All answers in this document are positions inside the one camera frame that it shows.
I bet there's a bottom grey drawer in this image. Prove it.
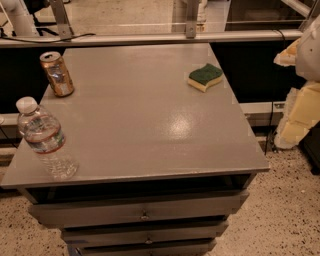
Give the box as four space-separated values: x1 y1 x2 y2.
68 239 216 256

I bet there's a grey drawer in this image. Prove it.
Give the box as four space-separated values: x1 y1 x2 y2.
29 190 249 228
62 219 228 248
68 239 216 256

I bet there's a metal support bracket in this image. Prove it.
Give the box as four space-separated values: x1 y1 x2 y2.
185 0 199 39

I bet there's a green and yellow sponge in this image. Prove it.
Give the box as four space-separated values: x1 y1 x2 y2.
188 63 223 92

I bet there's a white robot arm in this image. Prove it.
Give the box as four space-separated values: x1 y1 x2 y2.
274 16 320 149

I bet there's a grey drawer cabinet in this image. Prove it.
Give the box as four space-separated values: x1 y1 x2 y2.
0 42 271 256

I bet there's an orange soda can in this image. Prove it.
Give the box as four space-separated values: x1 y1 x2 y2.
40 51 74 97

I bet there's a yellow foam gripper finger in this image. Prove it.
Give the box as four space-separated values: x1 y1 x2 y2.
274 38 320 149

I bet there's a metal railing bar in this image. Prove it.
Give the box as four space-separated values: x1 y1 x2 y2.
0 29 302 48

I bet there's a clear plastic water bottle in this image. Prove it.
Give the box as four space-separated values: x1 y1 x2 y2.
16 97 79 180

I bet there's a metal frame post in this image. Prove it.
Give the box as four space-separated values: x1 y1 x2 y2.
49 0 73 39

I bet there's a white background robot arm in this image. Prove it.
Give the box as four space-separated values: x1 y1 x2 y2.
0 0 39 37

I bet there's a middle grey drawer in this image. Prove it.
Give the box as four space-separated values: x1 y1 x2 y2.
62 219 228 248

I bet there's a black cable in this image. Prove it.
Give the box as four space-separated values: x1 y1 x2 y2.
0 32 97 44

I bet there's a top grey drawer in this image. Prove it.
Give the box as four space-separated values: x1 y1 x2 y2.
29 190 249 228

